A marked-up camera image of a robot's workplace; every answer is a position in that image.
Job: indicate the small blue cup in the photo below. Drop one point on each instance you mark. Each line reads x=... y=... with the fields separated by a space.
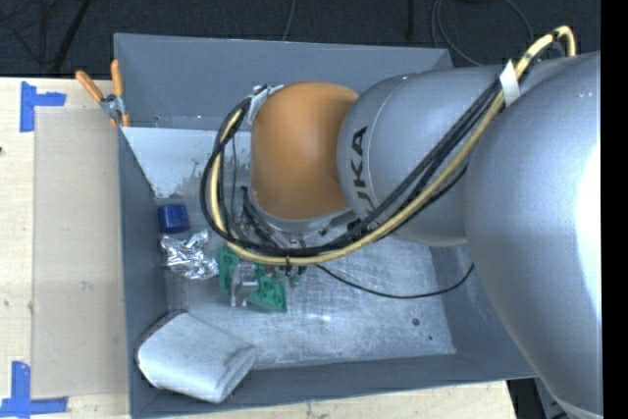
x=172 y=218

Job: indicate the grey metal bin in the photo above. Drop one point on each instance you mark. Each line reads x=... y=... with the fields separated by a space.
x=373 y=329

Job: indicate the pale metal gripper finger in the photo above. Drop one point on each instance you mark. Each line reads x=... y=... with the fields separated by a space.
x=251 y=278
x=237 y=285

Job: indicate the crumpled clear plastic wrapper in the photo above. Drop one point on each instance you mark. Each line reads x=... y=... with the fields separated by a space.
x=189 y=256

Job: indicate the pale cardboard board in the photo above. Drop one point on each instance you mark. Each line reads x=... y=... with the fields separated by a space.
x=73 y=260

